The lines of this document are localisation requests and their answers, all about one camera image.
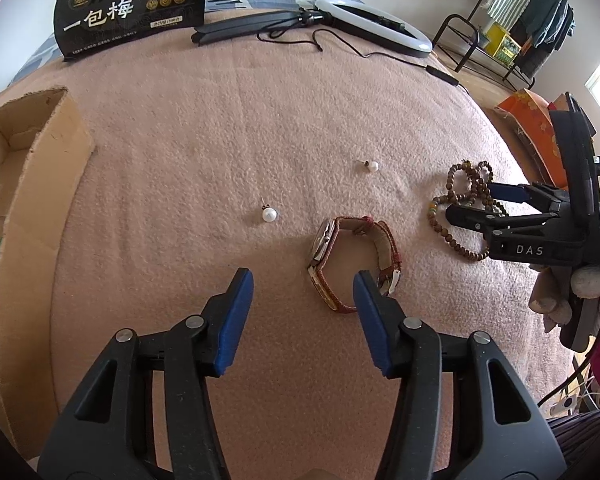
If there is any blue hanging garment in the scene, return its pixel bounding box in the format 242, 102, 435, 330
555, 0, 576, 51

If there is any black ring light cable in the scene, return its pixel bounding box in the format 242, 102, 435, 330
257, 25, 468, 93

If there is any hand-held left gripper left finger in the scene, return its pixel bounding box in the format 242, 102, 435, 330
36, 267, 255, 480

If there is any person's dark patterned clothing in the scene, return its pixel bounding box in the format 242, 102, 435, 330
547, 407, 600, 480

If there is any white power strip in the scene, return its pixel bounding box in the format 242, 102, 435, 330
550, 395, 581, 416

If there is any white ring light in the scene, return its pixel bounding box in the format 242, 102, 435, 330
312, 0, 433, 58

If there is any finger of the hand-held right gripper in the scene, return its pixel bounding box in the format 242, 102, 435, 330
487, 181, 563, 213
445, 204, 558, 241

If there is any dark grey hanging jacket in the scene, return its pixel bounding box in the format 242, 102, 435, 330
520, 0, 563, 48

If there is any black metal clothes rack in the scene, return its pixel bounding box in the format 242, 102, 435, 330
432, 0, 576, 92

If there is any tan fleece blanket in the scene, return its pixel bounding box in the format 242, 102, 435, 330
0, 25, 596, 480

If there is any black snack bag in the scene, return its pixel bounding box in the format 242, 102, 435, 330
54, 0, 208, 62

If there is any black folded tripod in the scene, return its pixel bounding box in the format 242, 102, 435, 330
191, 7, 326, 46

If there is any person's right hand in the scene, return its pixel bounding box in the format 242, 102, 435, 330
529, 264, 600, 333

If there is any red strap wristwatch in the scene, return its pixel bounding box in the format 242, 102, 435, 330
307, 215, 405, 315

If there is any cardboard box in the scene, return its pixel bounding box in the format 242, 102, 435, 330
0, 87, 97, 456

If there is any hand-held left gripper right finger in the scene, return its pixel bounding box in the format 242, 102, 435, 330
352, 270, 567, 480

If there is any brown wooden bead necklace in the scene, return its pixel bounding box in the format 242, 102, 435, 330
426, 160, 508, 263

